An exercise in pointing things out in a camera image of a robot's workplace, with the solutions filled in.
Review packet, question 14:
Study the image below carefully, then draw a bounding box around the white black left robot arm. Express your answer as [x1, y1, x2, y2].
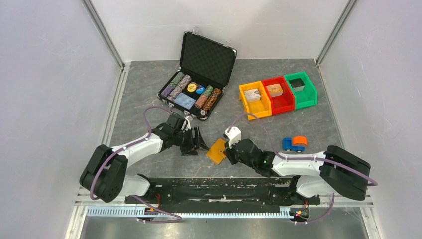
[79, 113, 209, 203]

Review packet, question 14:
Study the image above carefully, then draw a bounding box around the blue dealer chip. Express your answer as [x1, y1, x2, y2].
[195, 86, 205, 95]

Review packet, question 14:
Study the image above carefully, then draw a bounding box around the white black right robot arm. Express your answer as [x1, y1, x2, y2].
[223, 139, 375, 203]

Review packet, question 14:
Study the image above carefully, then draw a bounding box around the blue orange toy truck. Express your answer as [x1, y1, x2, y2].
[282, 136, 308, 153]

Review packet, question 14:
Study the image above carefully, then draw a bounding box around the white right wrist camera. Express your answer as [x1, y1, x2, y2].
[224, 126, 241, 148]

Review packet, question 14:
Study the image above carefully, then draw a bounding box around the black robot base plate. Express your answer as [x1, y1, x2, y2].
[141, 178, 320, 213]

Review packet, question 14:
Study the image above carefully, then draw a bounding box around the black box in green bin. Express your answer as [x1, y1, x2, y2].
[289, 78, 305, 92]

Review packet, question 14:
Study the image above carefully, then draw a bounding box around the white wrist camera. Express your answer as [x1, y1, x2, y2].
[224, 126, 241, 148]
[182, 112, 194, 132]

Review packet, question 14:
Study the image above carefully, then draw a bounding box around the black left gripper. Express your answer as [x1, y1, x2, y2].
[173, 125, 209, 156]

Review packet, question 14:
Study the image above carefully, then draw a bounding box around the yellow plastic bin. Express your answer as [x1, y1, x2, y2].
[239, 81, 272, 118]

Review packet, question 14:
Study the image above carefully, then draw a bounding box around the green plastic bin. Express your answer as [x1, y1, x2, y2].
[284, 71, 318, 110]

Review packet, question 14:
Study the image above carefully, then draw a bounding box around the red plastic bin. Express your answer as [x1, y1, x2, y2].
[262, 76, 295, 115]

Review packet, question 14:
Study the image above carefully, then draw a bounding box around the yellow dealer chip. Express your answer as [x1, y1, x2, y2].
[187, 83, 198, 92]

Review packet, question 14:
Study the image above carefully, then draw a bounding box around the slotted aluminium cable duct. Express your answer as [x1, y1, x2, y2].
[86, 206, 293, 219]

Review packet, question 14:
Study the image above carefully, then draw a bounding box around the card deck in red bin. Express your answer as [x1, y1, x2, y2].
[266, 83, 284, 98]

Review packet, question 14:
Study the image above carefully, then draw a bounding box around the black poker chip case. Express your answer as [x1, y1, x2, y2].
[157, 31, 237, 121]

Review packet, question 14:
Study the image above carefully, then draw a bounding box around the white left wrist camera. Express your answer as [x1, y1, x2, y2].
[182, 112, 194, 132]

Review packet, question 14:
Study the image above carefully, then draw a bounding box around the blue playing card deck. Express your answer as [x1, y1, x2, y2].
[174, 93, 196, 110]

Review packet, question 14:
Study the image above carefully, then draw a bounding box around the orange leather card holder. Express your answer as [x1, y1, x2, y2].
[206, 138, 226, 164]

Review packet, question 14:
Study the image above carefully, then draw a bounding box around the card deck in yellow bin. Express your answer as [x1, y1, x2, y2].
[243, 88, 261, 103]

